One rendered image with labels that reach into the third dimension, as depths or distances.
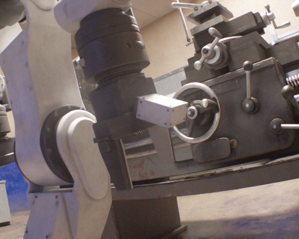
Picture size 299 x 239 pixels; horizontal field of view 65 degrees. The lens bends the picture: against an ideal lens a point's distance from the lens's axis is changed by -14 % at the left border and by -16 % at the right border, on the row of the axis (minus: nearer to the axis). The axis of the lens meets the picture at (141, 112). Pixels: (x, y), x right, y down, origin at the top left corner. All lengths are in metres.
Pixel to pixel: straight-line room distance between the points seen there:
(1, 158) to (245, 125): 0.74
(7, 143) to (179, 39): 4.82
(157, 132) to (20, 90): 0.26
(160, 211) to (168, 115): 1.54
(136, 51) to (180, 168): 0.96
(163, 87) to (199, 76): 4.32
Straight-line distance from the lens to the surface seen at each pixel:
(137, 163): 1.41
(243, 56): 0.93
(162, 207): 1.82
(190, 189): 1.03
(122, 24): 0.34
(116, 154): 0.30
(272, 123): 0.83
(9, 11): 0.56
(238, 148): 0.92
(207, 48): 0.88
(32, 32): 0.50
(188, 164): 1.22
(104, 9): 0.35
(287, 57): 1.03
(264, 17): 1.10
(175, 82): 5.14
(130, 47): 0.33
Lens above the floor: 0.56
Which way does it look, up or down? 11 degrees up
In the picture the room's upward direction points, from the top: 10 degrees counter-clockwise
